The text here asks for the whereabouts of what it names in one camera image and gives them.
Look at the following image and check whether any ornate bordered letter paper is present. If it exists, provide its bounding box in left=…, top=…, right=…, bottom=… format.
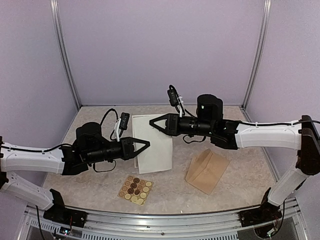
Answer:
left=132, top=114, right=173, bottom=174

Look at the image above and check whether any left aluminium frame post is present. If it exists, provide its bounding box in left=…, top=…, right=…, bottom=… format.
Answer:
left=50, top=0, right=82, bottom=111

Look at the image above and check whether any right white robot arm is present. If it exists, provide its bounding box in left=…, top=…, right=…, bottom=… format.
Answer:
left=149, top=94, right=320, bottom=222

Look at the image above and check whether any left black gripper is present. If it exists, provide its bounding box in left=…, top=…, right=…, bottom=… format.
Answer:
left=86, top=136, right=150, bottom=164

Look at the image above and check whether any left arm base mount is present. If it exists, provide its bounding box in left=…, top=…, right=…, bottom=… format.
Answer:
left=43, top=189, right=88, bottom=228

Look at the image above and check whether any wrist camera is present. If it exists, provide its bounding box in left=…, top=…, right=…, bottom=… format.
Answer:
left=110, top=112, right=130, bottom=142
left=167, top=84, right=186, bottom=117

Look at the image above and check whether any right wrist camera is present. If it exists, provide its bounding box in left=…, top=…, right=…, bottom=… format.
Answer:
left=167, top=84, right=186, bottom=117

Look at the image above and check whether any front aluminium rail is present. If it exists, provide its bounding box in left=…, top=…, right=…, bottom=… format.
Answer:
left=17, top=199, right=308, bottom=240

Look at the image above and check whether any aluminium frame post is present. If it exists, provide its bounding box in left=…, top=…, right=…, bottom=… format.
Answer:
left=50, top=0, right=82, bottom=111
left=241, top=0, right=272, bottom=112

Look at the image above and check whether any right aluminium frame post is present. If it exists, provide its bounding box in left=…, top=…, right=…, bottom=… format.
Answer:
left=241, top=0, right=272, bottom=112

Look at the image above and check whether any brown kraft envelope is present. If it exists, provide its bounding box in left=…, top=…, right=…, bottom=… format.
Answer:
left=185, top=149, right=230, bottom=195

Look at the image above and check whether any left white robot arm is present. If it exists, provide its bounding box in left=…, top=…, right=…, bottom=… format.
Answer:
left=0, top=122, right=150, bottom=223

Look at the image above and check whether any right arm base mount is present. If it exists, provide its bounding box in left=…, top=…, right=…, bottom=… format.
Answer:
left=238, top=188, right=283, bottom=227

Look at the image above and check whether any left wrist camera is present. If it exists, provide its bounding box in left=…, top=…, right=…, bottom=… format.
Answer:
left=110, top=112, right=130, bottom=142

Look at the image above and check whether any round sticker sheet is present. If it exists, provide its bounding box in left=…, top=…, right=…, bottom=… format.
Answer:
left=117, top=175, right=154, bottom=206

